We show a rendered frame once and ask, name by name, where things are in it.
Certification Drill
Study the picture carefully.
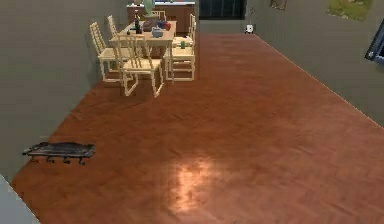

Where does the brown wooden kitchen cabinet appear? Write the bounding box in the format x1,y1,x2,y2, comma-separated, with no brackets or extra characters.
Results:
126,1,197,34

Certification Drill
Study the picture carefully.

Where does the black framed television set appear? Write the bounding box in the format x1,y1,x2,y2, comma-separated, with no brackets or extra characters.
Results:
364,18,384,66

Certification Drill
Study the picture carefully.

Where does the small dark framed wall picture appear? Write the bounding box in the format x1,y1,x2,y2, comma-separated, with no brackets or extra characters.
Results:
269,0,289,11

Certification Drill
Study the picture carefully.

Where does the brown pot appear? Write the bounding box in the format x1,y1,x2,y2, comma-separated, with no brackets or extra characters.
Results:
142,15,160,32

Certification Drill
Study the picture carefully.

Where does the green framed wall picture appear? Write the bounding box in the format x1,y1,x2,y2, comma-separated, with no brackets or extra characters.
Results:
326,0,374,23

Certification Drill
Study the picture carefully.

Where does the pale green vase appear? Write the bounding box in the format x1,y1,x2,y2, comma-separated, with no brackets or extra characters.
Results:
142,0,157,17

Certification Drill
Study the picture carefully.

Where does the pale wooden dining chair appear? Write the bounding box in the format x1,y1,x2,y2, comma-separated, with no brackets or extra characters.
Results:
163,20,197,83
109,33,165,99
88,21,134,83
171,13,197,48
106,14,122,39

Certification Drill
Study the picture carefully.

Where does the dark window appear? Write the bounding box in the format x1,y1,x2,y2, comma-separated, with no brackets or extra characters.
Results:
198,0,248,21

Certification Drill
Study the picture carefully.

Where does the dark glass bottle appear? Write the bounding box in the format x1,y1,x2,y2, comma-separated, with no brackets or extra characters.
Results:
133,9,142,35

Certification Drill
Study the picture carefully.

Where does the pale wooden dining table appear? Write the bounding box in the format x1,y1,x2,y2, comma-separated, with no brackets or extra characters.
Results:
110,20,178,85

